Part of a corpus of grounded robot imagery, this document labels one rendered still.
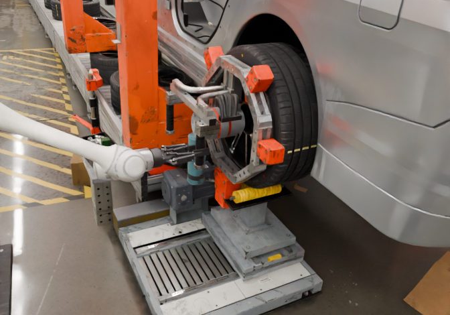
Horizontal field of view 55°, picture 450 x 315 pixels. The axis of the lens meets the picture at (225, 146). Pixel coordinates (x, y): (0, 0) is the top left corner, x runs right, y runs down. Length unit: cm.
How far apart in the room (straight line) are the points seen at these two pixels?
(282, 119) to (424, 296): 129
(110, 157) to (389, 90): 90
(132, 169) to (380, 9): 91
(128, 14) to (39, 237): 136
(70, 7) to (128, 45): 194
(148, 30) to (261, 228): 115
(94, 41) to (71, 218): 186
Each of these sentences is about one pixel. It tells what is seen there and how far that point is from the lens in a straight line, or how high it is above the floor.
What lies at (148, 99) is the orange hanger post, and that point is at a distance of 225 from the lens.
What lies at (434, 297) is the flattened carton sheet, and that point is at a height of 1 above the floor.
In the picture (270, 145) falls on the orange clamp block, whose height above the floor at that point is 88.
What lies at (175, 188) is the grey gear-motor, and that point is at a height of 38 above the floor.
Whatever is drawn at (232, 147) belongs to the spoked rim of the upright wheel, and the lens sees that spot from 217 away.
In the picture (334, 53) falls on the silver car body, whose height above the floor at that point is 126.
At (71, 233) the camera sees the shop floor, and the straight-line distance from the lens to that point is 269.
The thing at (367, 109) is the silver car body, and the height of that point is 113.
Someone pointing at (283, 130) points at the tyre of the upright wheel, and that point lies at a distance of 172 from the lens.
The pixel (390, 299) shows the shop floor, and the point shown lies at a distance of 248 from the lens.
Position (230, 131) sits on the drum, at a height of 84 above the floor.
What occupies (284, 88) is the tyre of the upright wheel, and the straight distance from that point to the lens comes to 174.
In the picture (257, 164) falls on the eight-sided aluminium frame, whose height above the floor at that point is 77.
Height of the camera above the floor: 166
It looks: 28 degrees down
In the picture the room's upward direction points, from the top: 4 degrees clockwise
